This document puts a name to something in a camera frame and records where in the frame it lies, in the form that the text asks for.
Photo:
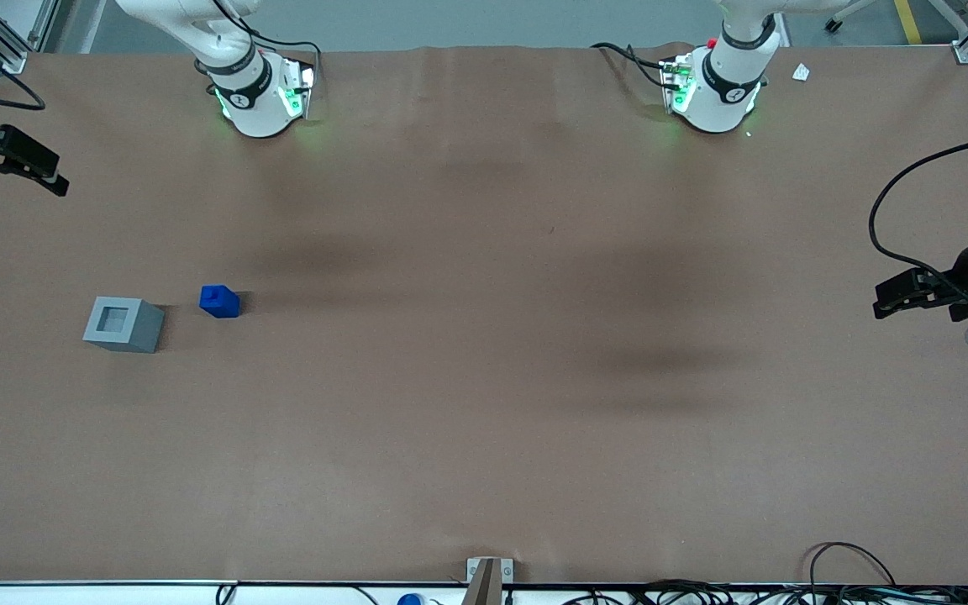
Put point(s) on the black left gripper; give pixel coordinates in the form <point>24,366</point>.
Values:
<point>957,290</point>

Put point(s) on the blue plastic part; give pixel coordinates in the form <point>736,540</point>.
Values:
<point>219,304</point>

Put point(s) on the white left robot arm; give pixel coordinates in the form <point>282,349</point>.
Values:
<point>723,101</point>

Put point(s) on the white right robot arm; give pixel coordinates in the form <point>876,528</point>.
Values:
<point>261,113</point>

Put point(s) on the gray square-hole base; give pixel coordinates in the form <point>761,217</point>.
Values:
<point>144,332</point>

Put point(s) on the white paper scrap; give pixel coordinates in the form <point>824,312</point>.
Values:
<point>801,72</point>

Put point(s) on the white chair leg with caster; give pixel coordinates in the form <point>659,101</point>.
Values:
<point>841,13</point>

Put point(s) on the brown table cover sheet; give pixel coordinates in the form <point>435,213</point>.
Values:
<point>484,336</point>

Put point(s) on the blue round cap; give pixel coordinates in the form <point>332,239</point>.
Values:
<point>410,600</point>

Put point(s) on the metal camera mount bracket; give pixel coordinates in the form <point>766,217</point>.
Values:
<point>488,580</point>

